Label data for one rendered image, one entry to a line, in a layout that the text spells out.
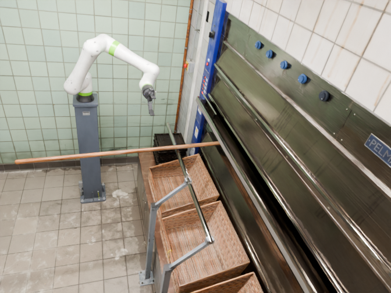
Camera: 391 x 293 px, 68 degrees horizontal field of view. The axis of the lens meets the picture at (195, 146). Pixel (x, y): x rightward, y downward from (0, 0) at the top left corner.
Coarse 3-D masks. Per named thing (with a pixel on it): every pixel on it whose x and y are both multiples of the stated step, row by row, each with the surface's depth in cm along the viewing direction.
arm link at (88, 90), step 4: (88, 72) 246; (88, 76) 242; (84, 80) 238; (88, 80) 242; (88, 84) 244; (92, 84) 251; (84, 88) 242; (88, 88) 247; (92, 88) 252; (80, 92) 247; (84, 92) 247; (88, 92) 249; (92, 92) 255
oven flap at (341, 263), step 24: (216, 96) 233; (240, 120) 198; (240, 144) 189; (264, 144) 173; (264, 168) 168; (288, 168) 153; (288, 192) 150; (288, 216) 144; (312, 216) 134; (312, 240) 132; (336, 240) 122; (336, 264) 120; (360, 264) 112; (336, 288) 115; (360, 288) 110; (384, 288) 103
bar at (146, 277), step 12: (168, 132) 242; (180, 156) 215; (192, 192) 187; (156, 204) 203; (156, 216) 208; (204, 228) 166; (192, 252) 164; (168, 264) 169; (144, 276) 258; (168, 276) 170
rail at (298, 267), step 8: (200, 104) 232; (208, 112) 221; (216, 128) 203; (224, 144) 191; (232, 152) 183; (240, 168) 171; (248, 184) 162; (256, 192) 157; (256, 200) 154; (264, 208) 148; (272, 224) 140; (280, 232) 137; (280, 240) 134; (288, 248) 130; (296, 264) 124; (304, 272) 122; (304, 280) 119; (312, 288) 116
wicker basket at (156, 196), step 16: (176, 160) 271; (160, 176) 277; (176, 176) 284; (192, 176) 278; (208, 176) 253; (160, 192) 263; (208, 192) 249; (160, 208) 230; (176, 208) 229; (192, 208) 235; (208, 208) 241; (160, 224) 235
